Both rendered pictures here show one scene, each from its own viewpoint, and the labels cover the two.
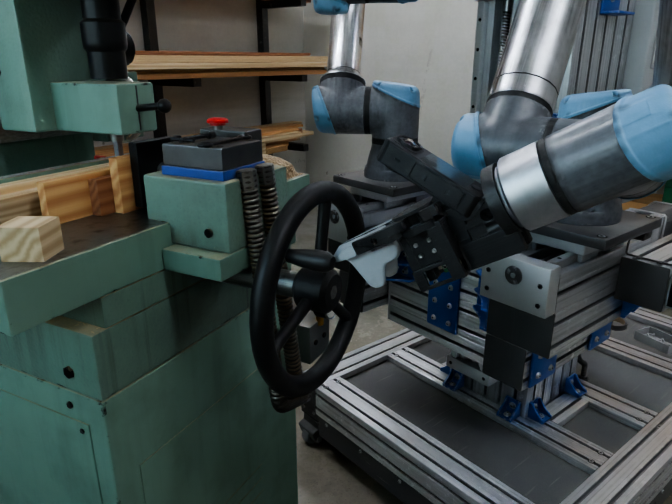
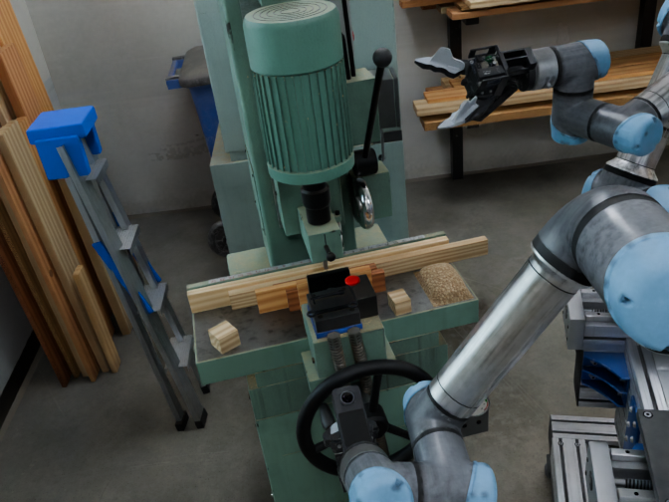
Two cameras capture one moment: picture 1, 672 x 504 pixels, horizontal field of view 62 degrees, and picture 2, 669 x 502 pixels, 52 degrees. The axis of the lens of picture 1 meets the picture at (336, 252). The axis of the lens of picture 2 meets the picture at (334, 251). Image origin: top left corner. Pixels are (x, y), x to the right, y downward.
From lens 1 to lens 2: 1.00 m
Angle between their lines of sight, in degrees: 50
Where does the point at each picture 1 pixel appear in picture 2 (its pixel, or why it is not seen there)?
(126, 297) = (272, 375)
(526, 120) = (423, 418)
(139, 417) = (282, 432)
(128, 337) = (274, 393)
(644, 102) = (359, 482)
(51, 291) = (223, 369)
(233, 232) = (322, 368)
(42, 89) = (291, 212)
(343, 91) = not seen: hidden behind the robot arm
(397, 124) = not seen: hidden behind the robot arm
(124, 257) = (271, 356)
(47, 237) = (226, 342)
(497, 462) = not seen: outside the picture
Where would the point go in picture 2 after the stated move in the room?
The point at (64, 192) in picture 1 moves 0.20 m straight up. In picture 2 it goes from (269, 296) to (253, 215)
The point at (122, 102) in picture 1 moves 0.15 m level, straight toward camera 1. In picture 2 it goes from (313, 245) to (272, 284)
